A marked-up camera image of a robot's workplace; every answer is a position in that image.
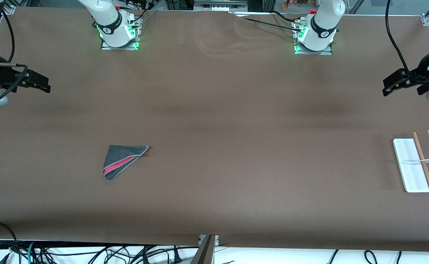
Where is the dark diagonal support beam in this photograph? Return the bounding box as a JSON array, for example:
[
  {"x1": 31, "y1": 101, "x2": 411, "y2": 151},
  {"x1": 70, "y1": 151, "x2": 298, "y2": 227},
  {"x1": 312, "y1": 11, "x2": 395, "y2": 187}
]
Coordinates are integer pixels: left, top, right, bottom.
[{"x1": 190, "y1": 235, "x2": 215, "y2": 264}]

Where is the grey towel with pink side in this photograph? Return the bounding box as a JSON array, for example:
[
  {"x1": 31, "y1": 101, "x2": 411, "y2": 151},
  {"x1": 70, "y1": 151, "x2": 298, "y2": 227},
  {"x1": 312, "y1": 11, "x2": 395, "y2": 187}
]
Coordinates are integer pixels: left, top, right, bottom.
[{"x1": 103, "y1": 145, "x2": 149, "y2": 180}]

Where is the thick black looped floor cable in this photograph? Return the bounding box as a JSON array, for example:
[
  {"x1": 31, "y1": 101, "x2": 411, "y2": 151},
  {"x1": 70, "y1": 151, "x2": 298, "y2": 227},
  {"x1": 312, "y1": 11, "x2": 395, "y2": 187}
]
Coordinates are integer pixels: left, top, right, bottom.
[{"x1": 0, "y1": 221, "x2": 21, "y2": 264}]

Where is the long black table cable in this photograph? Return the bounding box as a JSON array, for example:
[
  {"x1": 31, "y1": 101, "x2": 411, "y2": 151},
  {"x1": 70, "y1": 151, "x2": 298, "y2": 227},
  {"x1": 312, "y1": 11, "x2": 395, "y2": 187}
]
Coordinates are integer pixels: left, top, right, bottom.
[{"x1": 233, "y1": 13, "x2": 303, "y2": 33}]

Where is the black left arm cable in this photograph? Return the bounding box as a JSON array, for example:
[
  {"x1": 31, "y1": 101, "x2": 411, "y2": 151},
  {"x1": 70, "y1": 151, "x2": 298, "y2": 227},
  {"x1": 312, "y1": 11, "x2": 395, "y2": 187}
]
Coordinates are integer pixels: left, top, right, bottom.
[{"x1": 385, "y1": 0, "x2": 410, "y2": 72}]

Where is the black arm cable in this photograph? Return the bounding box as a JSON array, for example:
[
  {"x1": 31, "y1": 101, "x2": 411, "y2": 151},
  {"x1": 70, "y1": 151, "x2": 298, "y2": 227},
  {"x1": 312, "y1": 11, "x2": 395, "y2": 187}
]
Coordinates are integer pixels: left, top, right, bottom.
[
  {"x1": 385, "y1": 0, "x2": 410, "y2": 72},
  {"x1": 0, "y1": 11, "x2": 29, "y2": 107}
]

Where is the white power strip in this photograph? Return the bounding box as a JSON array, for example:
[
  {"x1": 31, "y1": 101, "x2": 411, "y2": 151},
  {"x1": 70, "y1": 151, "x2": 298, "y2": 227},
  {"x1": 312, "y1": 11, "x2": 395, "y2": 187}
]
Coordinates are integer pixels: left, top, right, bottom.
[{"x1": 194, "y1": 0, "x2": 248, "y2": 12}]

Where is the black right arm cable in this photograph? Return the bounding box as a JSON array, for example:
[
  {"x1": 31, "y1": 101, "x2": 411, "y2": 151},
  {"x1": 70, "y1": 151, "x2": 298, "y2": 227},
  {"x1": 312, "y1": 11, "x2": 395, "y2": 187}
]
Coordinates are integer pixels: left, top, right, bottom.
[{"x1": 0, "y1": 11, "x2": 29, "y2": 107}]

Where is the white rack base plate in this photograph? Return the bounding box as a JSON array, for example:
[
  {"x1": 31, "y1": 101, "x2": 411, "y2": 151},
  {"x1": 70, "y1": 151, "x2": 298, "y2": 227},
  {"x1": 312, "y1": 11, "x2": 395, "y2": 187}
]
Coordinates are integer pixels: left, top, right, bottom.
[{"x1": 393, "y1": 138, "x2": 429, "y2": 193}]

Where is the short black table cable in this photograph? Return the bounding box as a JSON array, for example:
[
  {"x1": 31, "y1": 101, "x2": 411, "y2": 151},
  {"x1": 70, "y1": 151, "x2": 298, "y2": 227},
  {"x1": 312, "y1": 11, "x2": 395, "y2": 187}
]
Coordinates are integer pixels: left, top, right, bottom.
[{"x1": 271, "y1": 10, "x2": 300, "y2": 23}]

